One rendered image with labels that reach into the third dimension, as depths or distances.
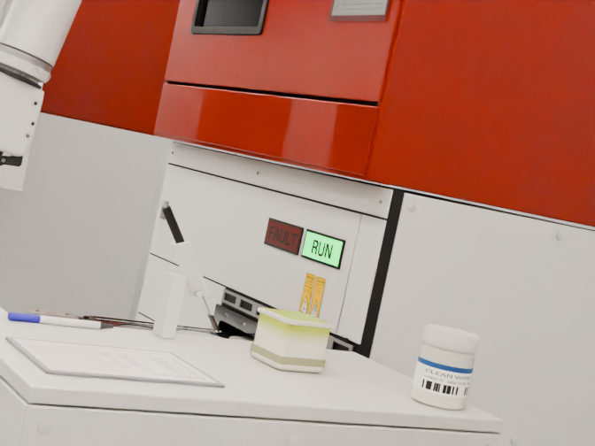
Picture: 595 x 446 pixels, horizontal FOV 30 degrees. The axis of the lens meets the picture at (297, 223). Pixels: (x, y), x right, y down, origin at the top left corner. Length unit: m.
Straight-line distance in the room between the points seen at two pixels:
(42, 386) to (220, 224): 1.06
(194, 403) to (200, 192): 1.08
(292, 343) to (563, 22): 0.76
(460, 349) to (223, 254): 0.81
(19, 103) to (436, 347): 0.64
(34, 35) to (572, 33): 0.87
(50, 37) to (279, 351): 0.52
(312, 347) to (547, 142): 0.63
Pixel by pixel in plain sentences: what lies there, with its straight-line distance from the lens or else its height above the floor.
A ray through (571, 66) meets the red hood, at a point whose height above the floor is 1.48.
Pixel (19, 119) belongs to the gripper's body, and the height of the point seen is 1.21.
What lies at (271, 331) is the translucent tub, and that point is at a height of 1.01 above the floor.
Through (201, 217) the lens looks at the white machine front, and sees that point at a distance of 2.21.
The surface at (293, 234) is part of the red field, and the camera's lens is 1.89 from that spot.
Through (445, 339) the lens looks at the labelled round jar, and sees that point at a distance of 1.40.
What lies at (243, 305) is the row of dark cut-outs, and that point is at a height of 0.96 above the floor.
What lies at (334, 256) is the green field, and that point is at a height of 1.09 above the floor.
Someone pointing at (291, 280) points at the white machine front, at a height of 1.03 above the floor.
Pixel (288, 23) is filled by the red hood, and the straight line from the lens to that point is 1.95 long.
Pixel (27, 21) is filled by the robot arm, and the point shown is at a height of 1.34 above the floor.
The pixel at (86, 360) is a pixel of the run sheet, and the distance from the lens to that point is 1.25.
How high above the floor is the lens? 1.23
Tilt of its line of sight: 3 degrees down
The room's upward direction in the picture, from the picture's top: 12 degrees clockwise
